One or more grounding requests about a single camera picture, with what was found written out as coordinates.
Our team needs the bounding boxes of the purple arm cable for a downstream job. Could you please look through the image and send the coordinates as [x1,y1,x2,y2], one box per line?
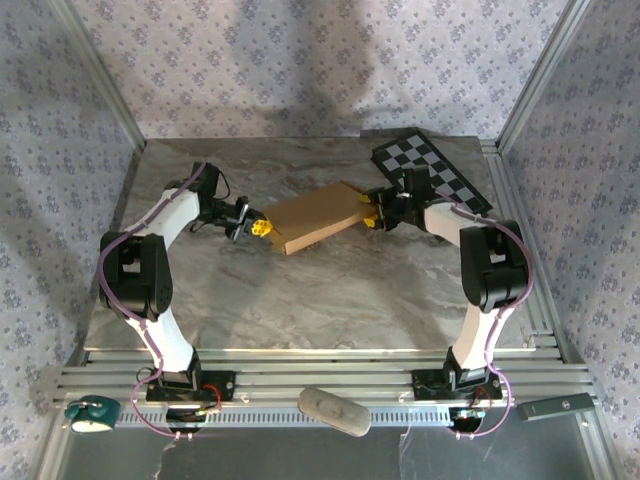
[97,160,224,442]
[429,187,536,442]

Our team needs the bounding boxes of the grey slotted cable duct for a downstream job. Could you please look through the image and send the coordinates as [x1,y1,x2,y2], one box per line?
[114,403,451,426]

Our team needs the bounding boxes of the grey oval pad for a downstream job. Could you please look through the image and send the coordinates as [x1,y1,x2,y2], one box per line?
[297,385,372,439]

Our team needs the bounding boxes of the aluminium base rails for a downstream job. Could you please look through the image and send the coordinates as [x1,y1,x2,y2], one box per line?
[57,347,596,401]

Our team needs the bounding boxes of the black and grey checkerboard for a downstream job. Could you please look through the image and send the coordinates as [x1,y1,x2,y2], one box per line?
[369,128,494,214]

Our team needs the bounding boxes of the brown cardboard box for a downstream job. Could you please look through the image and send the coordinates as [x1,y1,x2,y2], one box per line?
[262,180,374,257]

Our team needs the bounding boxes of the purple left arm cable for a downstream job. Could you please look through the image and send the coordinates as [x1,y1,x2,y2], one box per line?
[97,160,224,442]

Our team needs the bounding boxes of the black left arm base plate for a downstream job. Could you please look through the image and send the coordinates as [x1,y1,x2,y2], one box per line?
[144,369,237,402]

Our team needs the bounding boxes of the teal and white tape roll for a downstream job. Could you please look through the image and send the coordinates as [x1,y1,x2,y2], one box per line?
[63,394,121,434]

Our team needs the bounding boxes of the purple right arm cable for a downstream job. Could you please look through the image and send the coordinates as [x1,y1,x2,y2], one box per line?
[429,187,536,442]

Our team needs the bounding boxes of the dark grey rectangular device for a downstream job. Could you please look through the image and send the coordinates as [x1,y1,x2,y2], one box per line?
[516,392,597,422]

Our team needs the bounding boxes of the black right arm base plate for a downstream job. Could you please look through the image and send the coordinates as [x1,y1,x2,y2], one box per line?
[410,368,504,401]

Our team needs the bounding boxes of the small circuit board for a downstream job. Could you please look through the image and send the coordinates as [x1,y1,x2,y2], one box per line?
[167,407,221,432]
[452,407,489,430]

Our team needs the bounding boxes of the aluminium frame post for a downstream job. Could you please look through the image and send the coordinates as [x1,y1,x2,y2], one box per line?
[497,0,599,151]
[49,0,149,154]

